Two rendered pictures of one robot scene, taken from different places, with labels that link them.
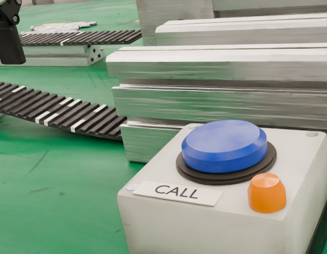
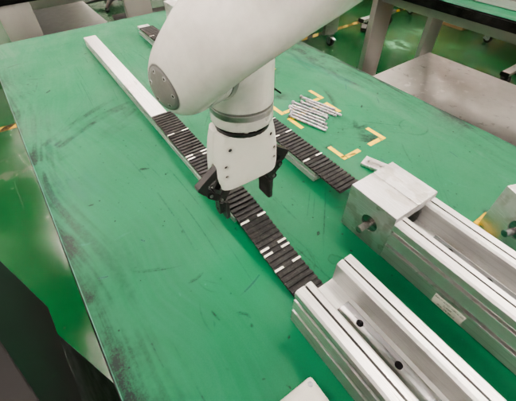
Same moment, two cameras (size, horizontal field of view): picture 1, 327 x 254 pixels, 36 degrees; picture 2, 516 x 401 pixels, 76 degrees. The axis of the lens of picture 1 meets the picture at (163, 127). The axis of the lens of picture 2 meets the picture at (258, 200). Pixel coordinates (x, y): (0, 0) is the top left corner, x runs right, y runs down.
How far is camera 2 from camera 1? 32 cm
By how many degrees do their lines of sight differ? 29
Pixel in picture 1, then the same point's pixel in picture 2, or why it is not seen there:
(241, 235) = not seen: outside the picture
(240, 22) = (382, 301)
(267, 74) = (362, 377)
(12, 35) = (268, 184)
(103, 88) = (310, 219)
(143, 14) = (352, 197)
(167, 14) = (365, 208)
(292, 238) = not seen: outside the picture
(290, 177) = not seen: outside the picture
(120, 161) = (287, 315)
